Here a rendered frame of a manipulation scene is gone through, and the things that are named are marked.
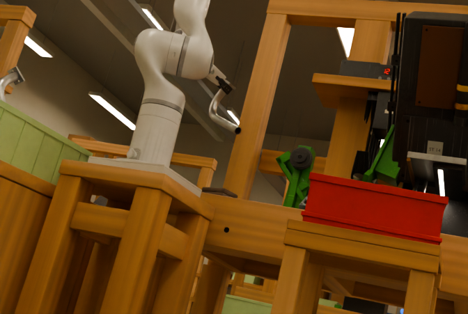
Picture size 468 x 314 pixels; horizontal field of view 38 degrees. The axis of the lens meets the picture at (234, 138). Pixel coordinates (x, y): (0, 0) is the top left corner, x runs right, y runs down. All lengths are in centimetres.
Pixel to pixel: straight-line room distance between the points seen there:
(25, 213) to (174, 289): 44
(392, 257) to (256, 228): 54
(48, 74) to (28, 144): 1013
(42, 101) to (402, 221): 1074
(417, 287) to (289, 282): 28
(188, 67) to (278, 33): 99
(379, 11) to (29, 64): 934
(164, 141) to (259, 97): 97
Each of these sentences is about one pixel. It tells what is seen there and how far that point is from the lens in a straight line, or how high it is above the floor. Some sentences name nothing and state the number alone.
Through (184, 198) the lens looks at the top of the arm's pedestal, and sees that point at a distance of 177.
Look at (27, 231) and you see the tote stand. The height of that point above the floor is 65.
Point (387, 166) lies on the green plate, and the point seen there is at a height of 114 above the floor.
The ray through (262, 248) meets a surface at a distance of 192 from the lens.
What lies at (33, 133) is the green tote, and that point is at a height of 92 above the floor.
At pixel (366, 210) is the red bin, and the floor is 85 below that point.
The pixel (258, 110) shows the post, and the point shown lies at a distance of 274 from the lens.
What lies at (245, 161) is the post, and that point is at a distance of 267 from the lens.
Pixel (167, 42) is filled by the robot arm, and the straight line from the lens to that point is 194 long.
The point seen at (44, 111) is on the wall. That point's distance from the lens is 1212.
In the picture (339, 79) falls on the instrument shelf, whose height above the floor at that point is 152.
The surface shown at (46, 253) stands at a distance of 179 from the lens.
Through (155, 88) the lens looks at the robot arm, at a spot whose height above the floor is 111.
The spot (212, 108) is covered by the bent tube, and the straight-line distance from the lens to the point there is 266.
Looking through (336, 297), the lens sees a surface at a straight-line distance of 1178.
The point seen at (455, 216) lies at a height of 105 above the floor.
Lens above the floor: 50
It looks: 17 degrees up
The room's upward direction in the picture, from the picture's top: 14 degrees clockwise
